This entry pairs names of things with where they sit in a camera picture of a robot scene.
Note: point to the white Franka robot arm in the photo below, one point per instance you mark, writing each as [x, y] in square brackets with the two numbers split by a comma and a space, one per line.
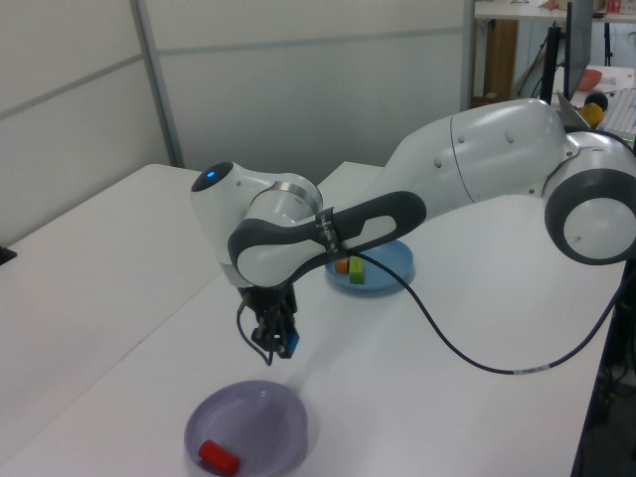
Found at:
[497, 149]

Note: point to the white keyboard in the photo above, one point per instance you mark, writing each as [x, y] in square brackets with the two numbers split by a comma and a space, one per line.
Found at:
[623, 111]

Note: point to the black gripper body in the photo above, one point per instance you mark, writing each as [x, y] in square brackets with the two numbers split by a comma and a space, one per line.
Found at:
[268, 303]

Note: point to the orange block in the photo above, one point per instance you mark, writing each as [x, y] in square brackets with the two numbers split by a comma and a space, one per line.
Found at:
[342, 267]

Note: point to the green block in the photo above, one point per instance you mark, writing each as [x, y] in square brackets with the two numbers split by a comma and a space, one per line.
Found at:
[356, 272]

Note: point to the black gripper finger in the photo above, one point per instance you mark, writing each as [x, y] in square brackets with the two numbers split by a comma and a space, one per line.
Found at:
[264, 337]
[284, 343]

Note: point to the black monitor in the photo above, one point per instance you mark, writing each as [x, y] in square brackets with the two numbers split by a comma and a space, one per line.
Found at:
[576, 45]

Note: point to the grey partition post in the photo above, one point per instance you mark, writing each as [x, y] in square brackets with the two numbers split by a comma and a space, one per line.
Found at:
[158, 84]
[469, 49]

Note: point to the red cylinder block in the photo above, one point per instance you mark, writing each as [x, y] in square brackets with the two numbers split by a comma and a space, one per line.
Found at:
[218, 454]

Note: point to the white desk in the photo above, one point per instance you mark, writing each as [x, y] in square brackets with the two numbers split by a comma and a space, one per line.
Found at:
[522, 12]

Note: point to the blue plate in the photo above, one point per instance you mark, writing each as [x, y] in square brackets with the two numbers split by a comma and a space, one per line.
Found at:
[387, 268]

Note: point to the small red box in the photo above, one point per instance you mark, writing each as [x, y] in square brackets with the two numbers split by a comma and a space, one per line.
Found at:
[614, 6]

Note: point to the small blue block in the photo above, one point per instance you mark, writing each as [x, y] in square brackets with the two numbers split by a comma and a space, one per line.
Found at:
[294, 345]

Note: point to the orange bowl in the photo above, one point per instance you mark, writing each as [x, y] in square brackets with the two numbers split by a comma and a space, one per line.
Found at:
[591, 79]

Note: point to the purple plate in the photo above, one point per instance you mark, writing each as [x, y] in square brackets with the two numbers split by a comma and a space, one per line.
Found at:
[258, 417]

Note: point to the black monitor stand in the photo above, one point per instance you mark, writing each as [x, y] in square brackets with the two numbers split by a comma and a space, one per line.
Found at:
[552, 54]

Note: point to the wooden cabinet panel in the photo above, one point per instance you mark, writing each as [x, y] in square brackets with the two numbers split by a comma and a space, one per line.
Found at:
[501, 54]

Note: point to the yellow and black toy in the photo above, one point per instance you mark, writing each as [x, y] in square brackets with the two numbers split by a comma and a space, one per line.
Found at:
[593, 114]

